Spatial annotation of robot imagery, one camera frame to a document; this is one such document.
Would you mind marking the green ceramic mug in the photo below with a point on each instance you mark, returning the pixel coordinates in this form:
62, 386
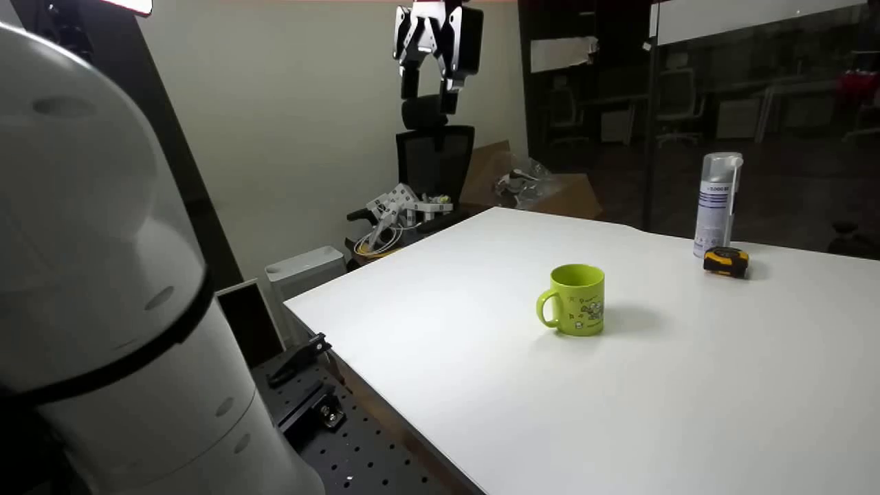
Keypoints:
576, 301

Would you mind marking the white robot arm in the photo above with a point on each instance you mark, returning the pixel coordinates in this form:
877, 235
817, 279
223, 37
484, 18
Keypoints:
111, 324

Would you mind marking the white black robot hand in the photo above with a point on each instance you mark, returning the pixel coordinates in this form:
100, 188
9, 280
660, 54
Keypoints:
390, 214

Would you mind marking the black office chair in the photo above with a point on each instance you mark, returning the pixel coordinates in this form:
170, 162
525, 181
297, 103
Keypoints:
432, 153

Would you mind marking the brown cardboard box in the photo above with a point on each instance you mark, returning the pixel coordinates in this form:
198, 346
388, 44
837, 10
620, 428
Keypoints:
499, 176

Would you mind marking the black metal clamp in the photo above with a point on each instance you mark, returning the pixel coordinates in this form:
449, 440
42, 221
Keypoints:
305, 356

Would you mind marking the grey rectangular box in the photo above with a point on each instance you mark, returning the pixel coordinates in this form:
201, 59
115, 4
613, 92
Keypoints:
305, 269

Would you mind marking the black perforated breadboard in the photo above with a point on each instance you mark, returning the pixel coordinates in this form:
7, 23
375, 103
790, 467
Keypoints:
348, 432

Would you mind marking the white spray can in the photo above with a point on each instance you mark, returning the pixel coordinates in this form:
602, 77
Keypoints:
715, 198

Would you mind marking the black upright bracket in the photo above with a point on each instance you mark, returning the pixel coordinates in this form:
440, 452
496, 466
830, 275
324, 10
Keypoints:
251, 323

